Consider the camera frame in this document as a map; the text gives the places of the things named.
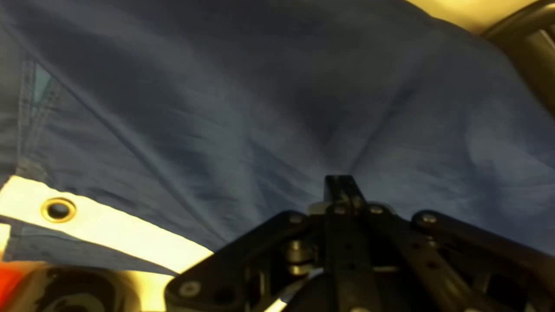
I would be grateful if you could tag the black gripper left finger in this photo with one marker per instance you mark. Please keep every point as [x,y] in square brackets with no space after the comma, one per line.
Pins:
[254,265]

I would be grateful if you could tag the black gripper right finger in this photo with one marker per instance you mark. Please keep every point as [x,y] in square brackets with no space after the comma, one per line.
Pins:
[439,260]

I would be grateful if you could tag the blue cloth with white band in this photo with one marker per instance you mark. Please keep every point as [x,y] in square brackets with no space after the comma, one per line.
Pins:
[261,104]

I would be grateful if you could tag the orange ketchup bottle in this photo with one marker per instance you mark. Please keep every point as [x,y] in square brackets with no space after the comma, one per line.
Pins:
[13,286]

